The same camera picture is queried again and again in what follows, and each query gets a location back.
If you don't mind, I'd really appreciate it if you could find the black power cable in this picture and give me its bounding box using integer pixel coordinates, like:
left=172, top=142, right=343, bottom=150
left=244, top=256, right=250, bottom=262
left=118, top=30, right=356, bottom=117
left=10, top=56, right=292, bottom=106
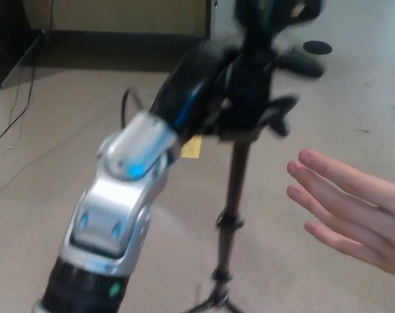
left=0, top=0, right=56, bottom=198

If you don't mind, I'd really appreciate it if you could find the black tripod with phone holder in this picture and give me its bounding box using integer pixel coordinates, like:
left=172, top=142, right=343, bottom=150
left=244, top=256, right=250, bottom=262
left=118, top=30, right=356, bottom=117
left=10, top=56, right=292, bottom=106
left=184, top=0, right=329, bottom=313

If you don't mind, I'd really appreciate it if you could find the thin black cable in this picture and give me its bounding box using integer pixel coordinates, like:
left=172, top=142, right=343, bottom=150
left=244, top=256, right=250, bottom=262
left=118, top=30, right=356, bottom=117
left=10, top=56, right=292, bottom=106
left=0, top=73, right=22, bottom=153

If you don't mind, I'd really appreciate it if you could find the yellow paper sheet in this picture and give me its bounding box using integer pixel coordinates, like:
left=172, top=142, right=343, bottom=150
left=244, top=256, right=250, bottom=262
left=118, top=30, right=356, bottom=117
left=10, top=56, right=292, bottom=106
left=180, top=135, right=203, bottom=160

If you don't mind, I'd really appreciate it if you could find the person's bare hand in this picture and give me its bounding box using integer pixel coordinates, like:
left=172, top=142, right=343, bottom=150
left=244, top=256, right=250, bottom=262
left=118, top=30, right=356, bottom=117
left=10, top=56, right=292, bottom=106
left=285, top=148, right=395, bottom=280

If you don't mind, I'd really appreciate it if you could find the grey floor cable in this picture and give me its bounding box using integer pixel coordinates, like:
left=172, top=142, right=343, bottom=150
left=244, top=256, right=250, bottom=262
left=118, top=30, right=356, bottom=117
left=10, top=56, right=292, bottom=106
left=37, top=109, right=125, bottom=154

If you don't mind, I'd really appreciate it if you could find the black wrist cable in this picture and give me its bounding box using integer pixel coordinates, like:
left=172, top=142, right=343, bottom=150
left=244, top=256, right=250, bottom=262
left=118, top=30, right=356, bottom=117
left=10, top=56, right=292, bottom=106
left=120, top=87, right=147, bottom=128

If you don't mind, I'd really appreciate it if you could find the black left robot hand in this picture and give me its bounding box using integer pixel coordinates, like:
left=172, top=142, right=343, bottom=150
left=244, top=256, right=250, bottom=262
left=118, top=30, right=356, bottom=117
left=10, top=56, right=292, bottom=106
left=149, top=39, right=299, bottom=142

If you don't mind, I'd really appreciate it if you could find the black round floor cover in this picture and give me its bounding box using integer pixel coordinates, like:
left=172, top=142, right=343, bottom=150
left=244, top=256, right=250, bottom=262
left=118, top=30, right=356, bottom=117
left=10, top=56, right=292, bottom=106
left=302, top=40, right=333, bottom=55

